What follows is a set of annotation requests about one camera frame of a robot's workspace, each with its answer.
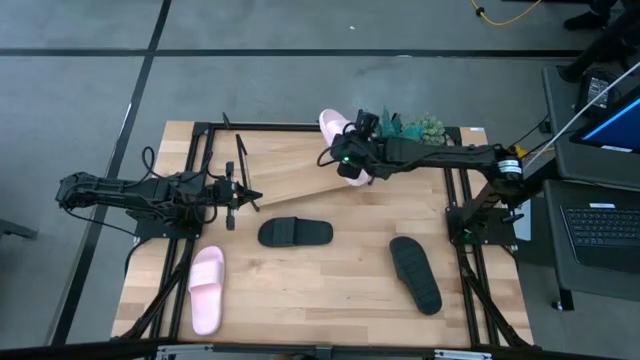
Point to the grey chair leg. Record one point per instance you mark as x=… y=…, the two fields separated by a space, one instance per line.
x=15 y=229

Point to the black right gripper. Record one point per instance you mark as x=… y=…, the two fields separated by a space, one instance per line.
x=360 y=152

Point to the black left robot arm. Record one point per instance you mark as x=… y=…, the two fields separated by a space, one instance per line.
x=125 y=192

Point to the black crossbar with silver brackets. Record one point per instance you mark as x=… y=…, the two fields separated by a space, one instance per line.
x=100 y=350

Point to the snake plant in white pot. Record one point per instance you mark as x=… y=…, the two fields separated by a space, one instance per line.
x=392 y=130

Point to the wooden shelf with black frame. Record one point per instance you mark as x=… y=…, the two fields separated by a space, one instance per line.
x=285 y=170

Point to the black power brick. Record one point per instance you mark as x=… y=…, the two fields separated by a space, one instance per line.
x=597 y=90

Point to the black laptop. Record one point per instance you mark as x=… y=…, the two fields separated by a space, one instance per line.
x=605 y=230

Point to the pink slide sandal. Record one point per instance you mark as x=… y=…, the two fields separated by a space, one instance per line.
x=332 y=122
x=206 y=290

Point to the person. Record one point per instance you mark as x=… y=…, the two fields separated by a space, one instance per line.
x=585 y=21

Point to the black aluminium table frame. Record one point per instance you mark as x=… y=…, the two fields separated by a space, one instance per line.
x=280 y=126

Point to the yellow plug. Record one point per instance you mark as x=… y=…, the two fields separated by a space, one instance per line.
x=521 y=150

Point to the grey desk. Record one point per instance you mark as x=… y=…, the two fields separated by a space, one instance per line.
x=565 y=270
x=560 y=125

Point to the black slide sandal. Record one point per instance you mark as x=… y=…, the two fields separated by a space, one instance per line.
x=295 y=232
x=415 y=275

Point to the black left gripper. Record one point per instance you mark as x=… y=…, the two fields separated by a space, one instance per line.
x=230 y=200

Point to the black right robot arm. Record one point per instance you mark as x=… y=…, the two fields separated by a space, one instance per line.
x=450 y=155

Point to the computer monitor with blue screen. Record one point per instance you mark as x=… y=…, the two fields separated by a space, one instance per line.
x=620 y=130

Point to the bushy green plant patterned pot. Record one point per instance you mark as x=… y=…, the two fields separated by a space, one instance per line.
x=430 y=130

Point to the white rod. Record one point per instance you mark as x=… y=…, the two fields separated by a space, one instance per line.
x=580 y=116

